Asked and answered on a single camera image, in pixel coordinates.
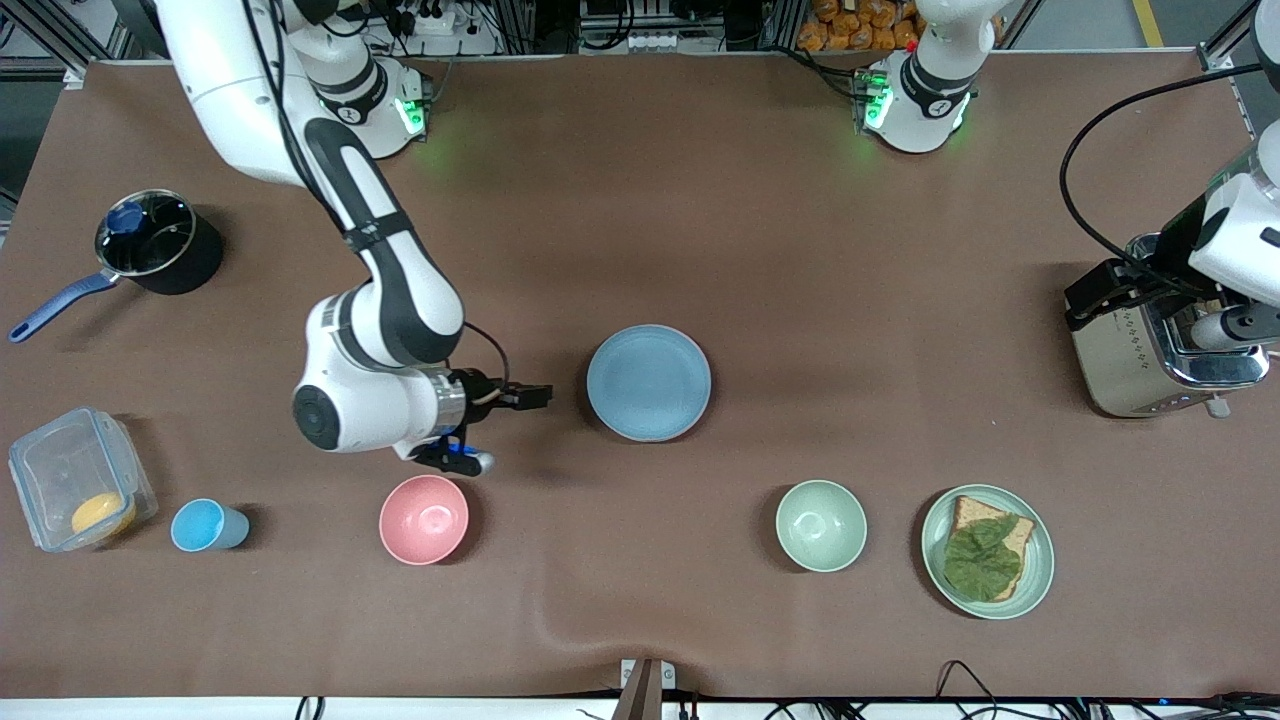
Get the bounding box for bread slice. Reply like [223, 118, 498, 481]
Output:
[948, 495, 1036, 602]

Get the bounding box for blue plate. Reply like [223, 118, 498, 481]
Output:
[586, 324, 713, 444]

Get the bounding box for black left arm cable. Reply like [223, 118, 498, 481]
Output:
[1059, 63, 1256, 293]

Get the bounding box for green bowl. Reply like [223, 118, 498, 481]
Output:
[775, 480, 869, 574]

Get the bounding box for green plate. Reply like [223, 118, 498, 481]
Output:
[921, 484, 1056, 621]

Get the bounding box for white power strip black plugs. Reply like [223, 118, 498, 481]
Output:
[385, 0, 459, 37]

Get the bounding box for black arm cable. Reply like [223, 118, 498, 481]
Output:
[1059, 63, 1256, 293]
[243, 0, 513, 391]

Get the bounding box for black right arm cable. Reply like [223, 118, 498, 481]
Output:
[243, 0, 513, 391]

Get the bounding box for beige chrome toaster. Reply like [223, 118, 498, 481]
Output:
[1064, 232, 1271, 419]

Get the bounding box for aluminium frame profile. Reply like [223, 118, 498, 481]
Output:
[0, 0, 136, 63]
[1203, 0, 1263, 73]

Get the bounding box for clear plastic food container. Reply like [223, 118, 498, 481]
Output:
[8, 406, 159, 554]

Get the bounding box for green lettuce leaf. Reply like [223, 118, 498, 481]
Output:
[944, 515, 1023, 604]

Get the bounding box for orange round food piece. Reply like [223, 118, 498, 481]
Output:
[70, 492, 138, 541]

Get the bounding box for blue cup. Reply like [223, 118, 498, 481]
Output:
[170, 498, 252, 554]

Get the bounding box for black saucepan blue handle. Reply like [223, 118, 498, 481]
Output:
[9, 188, 225, 344]

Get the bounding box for pink bowl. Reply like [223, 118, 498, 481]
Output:
[379, 474, 471, 567]

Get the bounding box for glass lid blue knob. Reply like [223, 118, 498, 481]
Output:
[97, 190, 197, 278]

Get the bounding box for black looped floor cable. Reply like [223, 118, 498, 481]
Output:
[934, 660, 1003, 720]

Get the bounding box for orange snack bags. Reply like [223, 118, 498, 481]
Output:
[798, 0, 923, 53]

